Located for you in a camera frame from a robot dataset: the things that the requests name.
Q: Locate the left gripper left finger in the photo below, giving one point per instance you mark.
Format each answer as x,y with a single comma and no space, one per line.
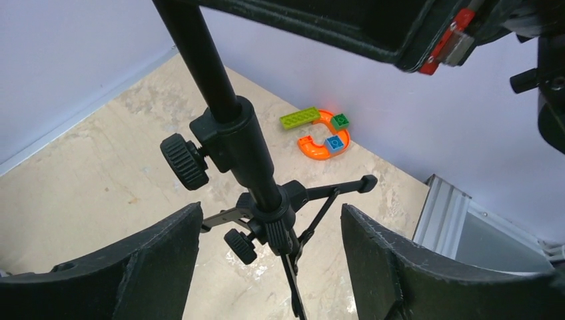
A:
144,276

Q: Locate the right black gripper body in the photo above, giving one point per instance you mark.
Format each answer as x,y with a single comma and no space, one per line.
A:
542,21

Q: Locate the green lego brick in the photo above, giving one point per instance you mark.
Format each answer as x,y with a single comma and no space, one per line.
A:
299,118

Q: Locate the black tripod shock-mount stand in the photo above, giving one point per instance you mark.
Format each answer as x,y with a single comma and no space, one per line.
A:
284,217

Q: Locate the small blue lego block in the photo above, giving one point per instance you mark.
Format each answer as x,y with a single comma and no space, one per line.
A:
334,144

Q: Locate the small green block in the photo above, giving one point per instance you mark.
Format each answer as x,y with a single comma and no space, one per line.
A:
340,122

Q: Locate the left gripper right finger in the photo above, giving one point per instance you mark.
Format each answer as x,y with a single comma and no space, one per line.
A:
394,278

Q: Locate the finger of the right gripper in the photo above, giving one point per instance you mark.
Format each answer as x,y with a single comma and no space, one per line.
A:
406,34

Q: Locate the orange toy piece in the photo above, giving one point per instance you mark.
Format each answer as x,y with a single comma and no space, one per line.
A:
316,151

